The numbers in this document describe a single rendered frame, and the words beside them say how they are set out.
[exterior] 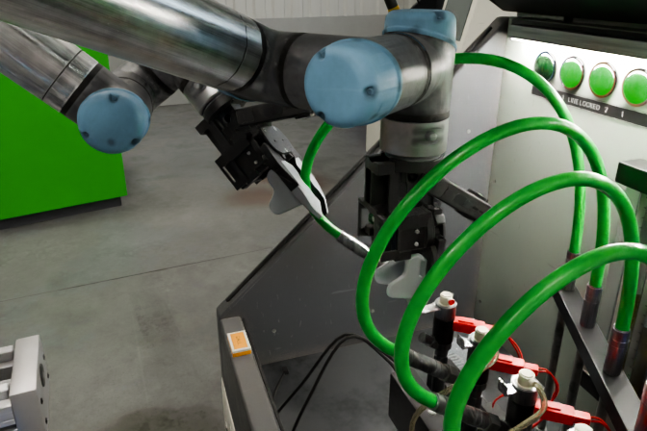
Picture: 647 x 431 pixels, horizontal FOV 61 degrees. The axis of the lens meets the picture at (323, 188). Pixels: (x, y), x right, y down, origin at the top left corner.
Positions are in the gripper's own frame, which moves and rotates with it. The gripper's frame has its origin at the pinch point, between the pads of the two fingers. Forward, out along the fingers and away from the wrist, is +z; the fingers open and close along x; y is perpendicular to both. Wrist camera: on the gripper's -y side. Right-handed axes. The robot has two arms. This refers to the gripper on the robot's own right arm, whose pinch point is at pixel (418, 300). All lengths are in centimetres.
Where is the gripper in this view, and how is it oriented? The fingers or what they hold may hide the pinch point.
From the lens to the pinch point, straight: 72.4
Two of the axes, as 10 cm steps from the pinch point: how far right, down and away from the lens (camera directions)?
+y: -9.5, 1.2, -3.0
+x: 3.3, 3.4, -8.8
